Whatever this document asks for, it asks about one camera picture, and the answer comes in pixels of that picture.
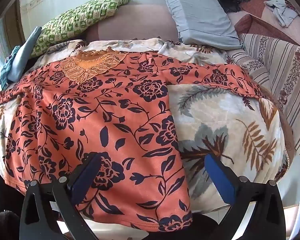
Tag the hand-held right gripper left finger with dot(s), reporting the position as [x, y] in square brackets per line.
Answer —
[86, 177]

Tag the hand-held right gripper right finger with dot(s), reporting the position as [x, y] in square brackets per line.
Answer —
[218, 177]

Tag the orange floral blouse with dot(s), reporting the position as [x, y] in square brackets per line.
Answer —
[115, 117]

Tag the leaf print fleece blanket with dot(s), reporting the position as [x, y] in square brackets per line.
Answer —
[215, 115]

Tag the dark fleece clothing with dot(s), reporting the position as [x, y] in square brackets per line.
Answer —
[2, 220]

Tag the teal patterned cloth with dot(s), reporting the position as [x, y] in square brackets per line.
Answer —
[8, 65]

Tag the light blue folded cloth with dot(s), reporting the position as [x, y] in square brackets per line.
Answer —
[25, 55]

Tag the green patterned pillow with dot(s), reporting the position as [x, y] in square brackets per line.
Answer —
[72, 22]

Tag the brown pink bedding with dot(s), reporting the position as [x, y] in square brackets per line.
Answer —
[255, 22]

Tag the light blue pillow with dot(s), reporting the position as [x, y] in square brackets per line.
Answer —
[195, 17]

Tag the mauve bed sheet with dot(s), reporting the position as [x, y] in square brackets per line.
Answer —
[135, 22]

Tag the small white blue garment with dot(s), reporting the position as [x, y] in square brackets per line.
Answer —
[280, 12]

